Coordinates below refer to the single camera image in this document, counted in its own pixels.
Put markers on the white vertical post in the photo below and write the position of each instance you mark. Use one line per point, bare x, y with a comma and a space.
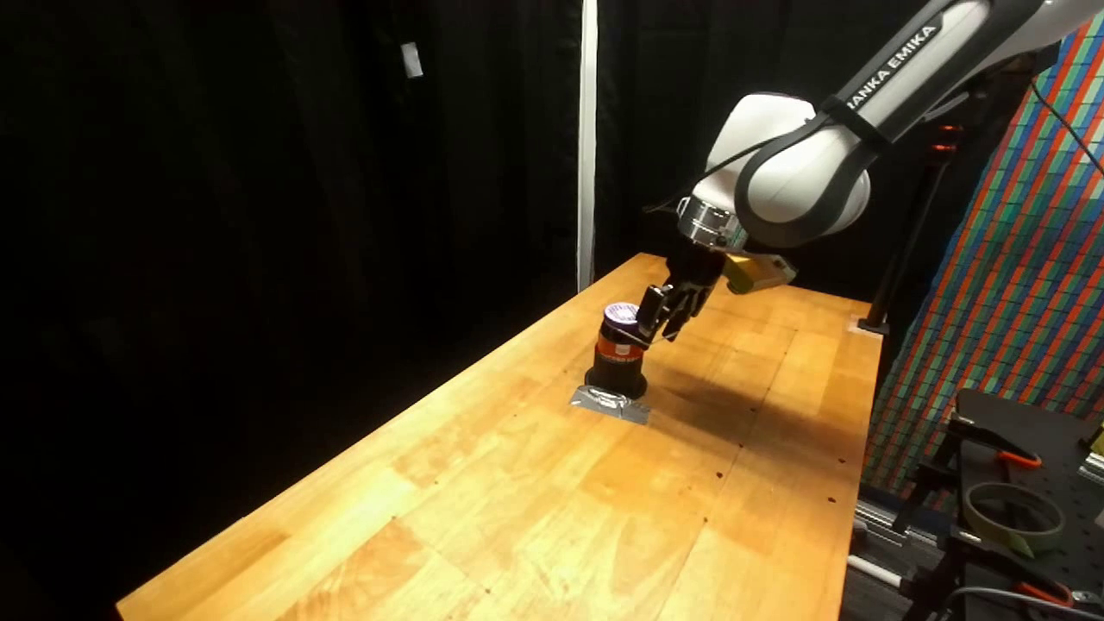
588, 140

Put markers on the green tape roll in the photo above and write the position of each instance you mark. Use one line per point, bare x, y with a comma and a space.
1013, 516

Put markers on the yellowish wrist camera box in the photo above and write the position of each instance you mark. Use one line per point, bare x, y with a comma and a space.
754, 269

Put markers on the aluminium profile rail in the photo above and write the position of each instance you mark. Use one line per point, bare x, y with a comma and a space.
881, 538

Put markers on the black perforated plate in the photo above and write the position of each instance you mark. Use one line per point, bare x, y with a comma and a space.
1037, 434

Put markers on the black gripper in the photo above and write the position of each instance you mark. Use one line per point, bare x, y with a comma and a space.
693, 266

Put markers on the white paper tag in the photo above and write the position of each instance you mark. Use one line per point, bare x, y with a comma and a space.
410, 59

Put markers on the colourful woven panel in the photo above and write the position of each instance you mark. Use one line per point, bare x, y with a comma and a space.
1013, 299

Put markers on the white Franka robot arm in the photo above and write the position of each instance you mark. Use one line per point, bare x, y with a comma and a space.
804, 161

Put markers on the black tripod stand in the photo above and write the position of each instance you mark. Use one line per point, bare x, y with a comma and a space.
914, 220

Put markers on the orange black spring clamp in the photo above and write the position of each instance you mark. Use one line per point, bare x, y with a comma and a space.
1020, 460

